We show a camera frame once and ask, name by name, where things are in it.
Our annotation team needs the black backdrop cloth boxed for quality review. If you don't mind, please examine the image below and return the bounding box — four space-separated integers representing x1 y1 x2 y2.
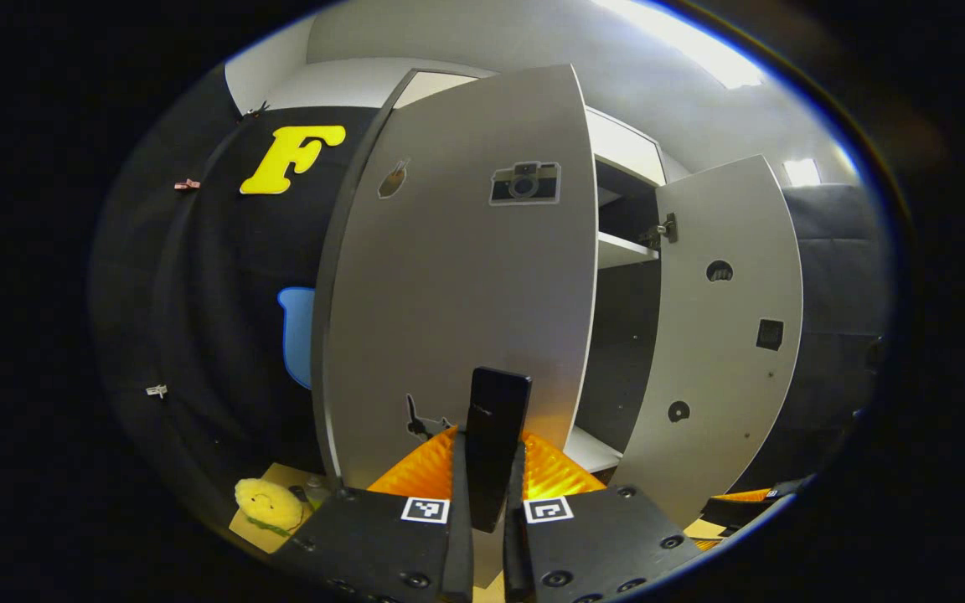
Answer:
89 63 890 537

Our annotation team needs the grey double-door shoe cabinet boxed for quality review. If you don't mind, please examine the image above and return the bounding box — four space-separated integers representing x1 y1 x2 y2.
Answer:
312 67 680 495

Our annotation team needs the small ceiling light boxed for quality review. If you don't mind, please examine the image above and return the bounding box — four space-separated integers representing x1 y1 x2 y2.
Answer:
783 157 823 188

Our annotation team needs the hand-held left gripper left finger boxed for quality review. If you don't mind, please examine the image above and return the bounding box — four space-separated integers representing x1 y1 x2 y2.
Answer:
271 425 475 603

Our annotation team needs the yellow plush toy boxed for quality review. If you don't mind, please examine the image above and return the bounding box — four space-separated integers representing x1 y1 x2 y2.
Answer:
234 477 305 538

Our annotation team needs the camera sticker shoe cabinet door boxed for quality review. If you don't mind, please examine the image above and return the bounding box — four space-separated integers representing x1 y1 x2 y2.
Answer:
312 64 599 537

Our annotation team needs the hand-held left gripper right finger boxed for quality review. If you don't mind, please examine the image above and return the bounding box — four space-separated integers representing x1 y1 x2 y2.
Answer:
503 431 705 603

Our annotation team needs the headphone sticker shoe cabinet door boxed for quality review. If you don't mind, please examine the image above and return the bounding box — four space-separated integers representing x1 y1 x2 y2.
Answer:
608 154 804 530

